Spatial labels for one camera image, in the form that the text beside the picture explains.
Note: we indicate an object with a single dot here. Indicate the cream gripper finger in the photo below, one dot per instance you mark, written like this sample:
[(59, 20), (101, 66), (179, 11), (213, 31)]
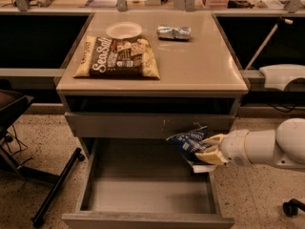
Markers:
[(214, 157), (214, 140)]

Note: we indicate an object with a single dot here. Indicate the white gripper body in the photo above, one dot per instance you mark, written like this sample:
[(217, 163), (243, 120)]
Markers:
[(234, 147)]

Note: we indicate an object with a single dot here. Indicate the blue chip bag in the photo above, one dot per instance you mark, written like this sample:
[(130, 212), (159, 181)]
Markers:
[(188, 144)]

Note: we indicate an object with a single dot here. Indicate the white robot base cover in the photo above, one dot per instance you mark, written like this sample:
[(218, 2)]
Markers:
[(281, 75)]

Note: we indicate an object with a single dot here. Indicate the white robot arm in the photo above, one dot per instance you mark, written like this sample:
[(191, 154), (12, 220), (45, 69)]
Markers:
[(283, 148)]

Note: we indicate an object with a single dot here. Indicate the grey drawer cabinet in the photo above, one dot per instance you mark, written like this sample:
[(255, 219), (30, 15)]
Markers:
[(198, 76)]

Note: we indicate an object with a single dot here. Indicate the open middle drawer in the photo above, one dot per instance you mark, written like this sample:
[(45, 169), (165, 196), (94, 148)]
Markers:
[(144, 184)]

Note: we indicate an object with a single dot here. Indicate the grey top drawer front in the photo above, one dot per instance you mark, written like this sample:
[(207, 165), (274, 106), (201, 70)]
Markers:
[(122, 125)]

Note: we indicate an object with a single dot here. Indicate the brown sea salt chip bag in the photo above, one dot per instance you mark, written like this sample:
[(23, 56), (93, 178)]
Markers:
[(105, 57)]

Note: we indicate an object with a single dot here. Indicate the white rod with black tip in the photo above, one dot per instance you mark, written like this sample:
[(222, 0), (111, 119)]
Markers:
[(279, 22)]

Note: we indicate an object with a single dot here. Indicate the silver foil snack wrapper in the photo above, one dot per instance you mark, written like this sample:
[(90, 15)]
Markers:
[(174, 33)]

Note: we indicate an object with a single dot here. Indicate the white paper plate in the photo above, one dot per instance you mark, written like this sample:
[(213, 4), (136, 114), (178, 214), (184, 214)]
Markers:
[(122, 30)]

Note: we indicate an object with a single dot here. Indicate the black rolling stand base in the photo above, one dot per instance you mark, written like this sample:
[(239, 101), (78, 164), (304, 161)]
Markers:
[(12, 106)]

